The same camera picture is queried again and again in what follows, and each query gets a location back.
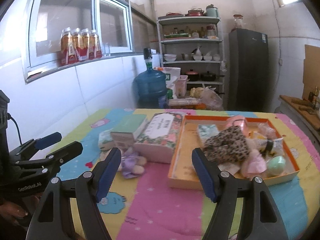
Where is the red drink bottles pack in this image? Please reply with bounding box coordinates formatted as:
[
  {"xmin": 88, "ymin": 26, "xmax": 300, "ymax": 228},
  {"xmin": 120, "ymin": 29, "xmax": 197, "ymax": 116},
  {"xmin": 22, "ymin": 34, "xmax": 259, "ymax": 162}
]
[{"xmin": 60, "ymin": 27, "xmax": 102, "ymax": 66}]

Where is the grey metal shelving unit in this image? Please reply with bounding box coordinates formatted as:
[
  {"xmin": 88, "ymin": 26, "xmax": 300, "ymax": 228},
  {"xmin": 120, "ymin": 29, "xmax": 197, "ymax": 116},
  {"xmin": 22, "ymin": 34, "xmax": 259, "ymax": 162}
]
[{"xmin": 157, "ymin": 14, "xmax": 226, "ymax": 98}]

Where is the green ball in plastic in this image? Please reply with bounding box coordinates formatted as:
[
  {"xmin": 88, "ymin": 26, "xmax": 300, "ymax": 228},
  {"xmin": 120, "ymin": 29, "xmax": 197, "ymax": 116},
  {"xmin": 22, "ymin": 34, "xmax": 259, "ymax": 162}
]
[{"xmin": 266, "ymin": 156, "xmax": 286, "ymax": 176}]

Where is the yellow plastic bag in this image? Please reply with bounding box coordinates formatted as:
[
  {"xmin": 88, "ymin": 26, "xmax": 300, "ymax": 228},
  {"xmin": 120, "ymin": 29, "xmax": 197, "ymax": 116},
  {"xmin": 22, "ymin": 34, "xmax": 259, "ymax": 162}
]
[{"xmin": 190, "ymin": 87, "xmax": 223, "ymax": 111}]

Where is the green top cardboard box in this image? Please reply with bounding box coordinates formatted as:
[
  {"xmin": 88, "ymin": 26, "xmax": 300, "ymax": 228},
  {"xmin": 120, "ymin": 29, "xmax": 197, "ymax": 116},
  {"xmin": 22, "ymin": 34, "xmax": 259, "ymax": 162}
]
[{"xmin": 110, "ymin": 114, "xmax": 148, "ymax": 150}]

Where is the pink plastic cup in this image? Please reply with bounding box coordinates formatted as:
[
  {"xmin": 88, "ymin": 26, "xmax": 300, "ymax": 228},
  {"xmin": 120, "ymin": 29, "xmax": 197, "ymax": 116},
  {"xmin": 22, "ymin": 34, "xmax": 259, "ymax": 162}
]
[{"xmin": 175, "ymin": 75, "xmax": 188, "ymax": 97}]

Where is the wooden kitchen counter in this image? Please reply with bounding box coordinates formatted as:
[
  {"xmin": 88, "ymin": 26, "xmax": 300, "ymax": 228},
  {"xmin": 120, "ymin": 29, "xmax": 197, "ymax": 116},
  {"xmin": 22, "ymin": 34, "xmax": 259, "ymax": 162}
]
[{"xmin": 277, "ymin": 95, "xmax": 319, "ymax": 142}]

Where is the cream doll purple dress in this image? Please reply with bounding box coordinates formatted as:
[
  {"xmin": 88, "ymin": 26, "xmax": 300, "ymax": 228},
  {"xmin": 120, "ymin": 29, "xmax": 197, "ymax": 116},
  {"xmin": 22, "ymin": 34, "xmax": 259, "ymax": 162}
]
[{"xmin": 118, "ymin": 147, "xmax": 147, "ymax": 179}]

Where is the person's left hand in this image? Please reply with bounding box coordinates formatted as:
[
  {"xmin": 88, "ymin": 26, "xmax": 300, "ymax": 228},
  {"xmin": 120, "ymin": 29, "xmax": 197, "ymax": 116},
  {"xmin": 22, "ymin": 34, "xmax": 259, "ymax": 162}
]
[{"xmin": 0, "ymin": 200, "xmax": 28, "ymax": 225}]

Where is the orange shallow cardboard tray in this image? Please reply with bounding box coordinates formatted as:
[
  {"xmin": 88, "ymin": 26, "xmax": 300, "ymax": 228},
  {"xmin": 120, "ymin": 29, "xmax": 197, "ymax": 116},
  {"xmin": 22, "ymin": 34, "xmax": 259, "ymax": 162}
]
[{"xmin": 168, "ymin": 115, "xmax": 300, "ymax": 190}]

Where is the white green sack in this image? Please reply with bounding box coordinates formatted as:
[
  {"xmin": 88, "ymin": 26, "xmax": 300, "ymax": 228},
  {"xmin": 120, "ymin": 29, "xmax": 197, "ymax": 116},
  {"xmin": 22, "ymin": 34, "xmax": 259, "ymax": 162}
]
[{"xmin": 155, "ymin": 67, "xmax": 181, "ymax": 99}]

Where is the dark grey refrigerator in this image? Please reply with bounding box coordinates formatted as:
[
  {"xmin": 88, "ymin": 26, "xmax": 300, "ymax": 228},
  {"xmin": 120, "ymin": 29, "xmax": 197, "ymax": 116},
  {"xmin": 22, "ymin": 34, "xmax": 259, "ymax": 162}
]
[{"xmin": 228, "ymin": 28, "xmax": 270, "ymax": 112}]

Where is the colourful cartoon quilt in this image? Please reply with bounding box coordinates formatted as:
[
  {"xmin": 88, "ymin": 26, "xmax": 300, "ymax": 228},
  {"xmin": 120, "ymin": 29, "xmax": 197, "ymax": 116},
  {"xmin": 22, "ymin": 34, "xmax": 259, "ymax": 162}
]
[{"xmin": 58, "ymin": 108, "xmax": 319, "ymax": 239}]

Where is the leopard print soft cloth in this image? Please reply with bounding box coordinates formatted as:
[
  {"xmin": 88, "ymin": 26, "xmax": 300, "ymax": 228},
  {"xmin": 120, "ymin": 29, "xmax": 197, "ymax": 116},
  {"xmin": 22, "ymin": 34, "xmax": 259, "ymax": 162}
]
[{"xmin": 203, "ymin": 126, "xmax": 250, "ymax": 164}]

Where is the beige plush in plastic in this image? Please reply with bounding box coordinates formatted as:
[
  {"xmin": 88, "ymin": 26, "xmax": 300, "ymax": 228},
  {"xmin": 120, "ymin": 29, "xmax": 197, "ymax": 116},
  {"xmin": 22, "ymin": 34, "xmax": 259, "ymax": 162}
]
[{"xmin": 258, "ymin": 122, "xmax": 277, "ymax": 140}]

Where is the green white tissue pack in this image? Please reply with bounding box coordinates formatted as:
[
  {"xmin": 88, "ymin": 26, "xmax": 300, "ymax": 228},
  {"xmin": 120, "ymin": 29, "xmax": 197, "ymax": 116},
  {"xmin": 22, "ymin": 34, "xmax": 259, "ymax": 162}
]
[{"xmin": 98, "ymin": 129, "xmax": 115, "ymax": 152}]

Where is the floral tissue box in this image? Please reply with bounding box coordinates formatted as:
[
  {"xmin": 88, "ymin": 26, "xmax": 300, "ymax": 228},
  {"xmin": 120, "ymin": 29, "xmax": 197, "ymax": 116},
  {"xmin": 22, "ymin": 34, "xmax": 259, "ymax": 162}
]
[{"xmin": 133, "ymin": 112, "xmax": 184, "ymax": 164}]

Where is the blue water jug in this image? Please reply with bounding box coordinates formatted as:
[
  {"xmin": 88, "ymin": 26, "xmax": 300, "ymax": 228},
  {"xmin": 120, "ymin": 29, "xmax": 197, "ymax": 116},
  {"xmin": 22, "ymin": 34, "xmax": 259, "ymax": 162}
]
[{"xmin": 135, "ymin": 48, "xmax": 168, "ymax": 109}]

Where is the yellow white snack packet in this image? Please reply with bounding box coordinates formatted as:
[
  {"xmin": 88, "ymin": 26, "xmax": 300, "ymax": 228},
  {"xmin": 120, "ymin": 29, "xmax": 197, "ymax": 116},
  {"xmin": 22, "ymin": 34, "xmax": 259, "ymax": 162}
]
[{"xmin": 253, "ymin": 138, "xmax": 284, "ymax": 158}]

